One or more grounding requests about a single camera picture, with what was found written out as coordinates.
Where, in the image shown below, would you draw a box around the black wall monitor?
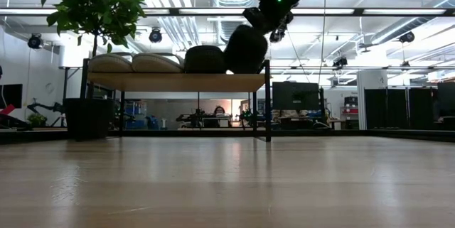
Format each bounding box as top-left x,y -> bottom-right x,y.
0,83 -> 23,109

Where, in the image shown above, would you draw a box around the black cabinet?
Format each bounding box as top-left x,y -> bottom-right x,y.
437,81 -> 455,131

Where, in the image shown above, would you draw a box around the wooden shelf with black frame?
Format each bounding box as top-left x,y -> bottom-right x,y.
79,58 -> 273,143

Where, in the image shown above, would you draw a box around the black rail behind table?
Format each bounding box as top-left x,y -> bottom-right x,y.
0,128 -> 455,143

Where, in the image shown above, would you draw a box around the black slide sandal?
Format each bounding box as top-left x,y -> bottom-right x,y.
183,45 -> 228,75
223,24 -> 269,75

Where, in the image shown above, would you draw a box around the dark partition panels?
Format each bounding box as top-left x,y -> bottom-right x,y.
363,86 -> 439,131

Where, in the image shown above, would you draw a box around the small green plant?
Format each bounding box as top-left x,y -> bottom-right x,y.
27,112 -> 48,128

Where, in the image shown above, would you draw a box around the black and red equipment stack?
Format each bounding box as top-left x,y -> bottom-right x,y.
342,95 -> 360,130

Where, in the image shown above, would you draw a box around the blue bin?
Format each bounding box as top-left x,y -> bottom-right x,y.
146,114 -> 161,131

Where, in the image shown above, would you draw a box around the black overhead frame beam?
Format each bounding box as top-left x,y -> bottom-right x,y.
0,6 -> 455,18

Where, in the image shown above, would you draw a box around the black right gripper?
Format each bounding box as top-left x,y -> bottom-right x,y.
242,0 -> 316,34

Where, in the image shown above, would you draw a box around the black ceiling spotlight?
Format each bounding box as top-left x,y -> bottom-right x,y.
269,25 -> 287,44
332,56 -> 349,69
27,33 -> 45,50
148,28 -> 164,44
398,31 -> 416,45

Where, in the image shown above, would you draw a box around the green leafy plant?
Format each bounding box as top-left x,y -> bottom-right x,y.
41,0 -> 147,99

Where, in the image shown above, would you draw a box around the black desk monitor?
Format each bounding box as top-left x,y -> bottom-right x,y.
272,81 -> 321,112

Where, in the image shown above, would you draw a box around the black plant pot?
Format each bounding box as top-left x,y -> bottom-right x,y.
63,97 -> 115,141

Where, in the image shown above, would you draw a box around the black background rig frame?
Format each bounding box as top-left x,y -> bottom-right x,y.
58,64 -> 455,115

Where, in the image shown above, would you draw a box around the grey slide sandal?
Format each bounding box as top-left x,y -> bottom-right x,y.
132,52 -> 186,73
87,53 -> 134,73

